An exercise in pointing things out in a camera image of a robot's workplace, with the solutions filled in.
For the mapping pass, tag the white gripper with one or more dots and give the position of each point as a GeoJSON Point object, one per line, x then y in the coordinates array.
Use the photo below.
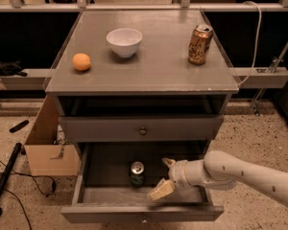
{"type": "Point", "coordinates": [177, 173]}

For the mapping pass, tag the green soda can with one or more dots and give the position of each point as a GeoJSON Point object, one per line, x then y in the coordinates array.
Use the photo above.
{"type": "Point", "coordinates": [137, 174]}

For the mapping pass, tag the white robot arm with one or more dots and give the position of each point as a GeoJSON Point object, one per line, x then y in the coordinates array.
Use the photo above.
{"type": "Point", "coordinates": [219, 170]}

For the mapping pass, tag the open grey middle drawer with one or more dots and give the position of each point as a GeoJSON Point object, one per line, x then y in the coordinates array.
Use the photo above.
{"type": "Point", "coordinates": [104, 193]}

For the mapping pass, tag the closed grey top drawer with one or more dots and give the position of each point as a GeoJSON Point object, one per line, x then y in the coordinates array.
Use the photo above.
{"type": "Point", "coordinates": [140, 129]}

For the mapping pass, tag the grey wooden drawer cabinet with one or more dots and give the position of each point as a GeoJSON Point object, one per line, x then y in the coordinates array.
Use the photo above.
{"type": "Point", "coordinates": [158, 80]}

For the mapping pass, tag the gold soda can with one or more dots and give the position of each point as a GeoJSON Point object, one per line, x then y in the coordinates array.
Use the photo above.
{"type": "Point", "coordinates": [199, 44]}

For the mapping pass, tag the cardboard box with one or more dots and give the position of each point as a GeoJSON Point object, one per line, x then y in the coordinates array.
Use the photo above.
{"type": "Point", "coordinates": [46, 156]}

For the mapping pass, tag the white ceramic bowl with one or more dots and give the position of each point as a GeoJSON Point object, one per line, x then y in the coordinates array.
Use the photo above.
{"type": "Point", "coordinates": [124, 42]}

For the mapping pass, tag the orange fruit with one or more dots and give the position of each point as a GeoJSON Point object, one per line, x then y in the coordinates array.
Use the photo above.
{"type": "Point", "coordinates": [81, 62]}

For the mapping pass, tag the small black floor object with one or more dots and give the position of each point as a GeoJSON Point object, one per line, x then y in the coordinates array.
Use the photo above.
{"type": "Point", "coordinates": [19, 126]}

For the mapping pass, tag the black pole on floor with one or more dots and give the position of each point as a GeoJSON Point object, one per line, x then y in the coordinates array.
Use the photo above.
{"type": "Point", "coordinates": [7, 171]}

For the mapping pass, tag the black cloth on rail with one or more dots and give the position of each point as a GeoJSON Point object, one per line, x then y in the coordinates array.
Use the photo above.
{"type": "Point", "coordinates": [11, 69]}

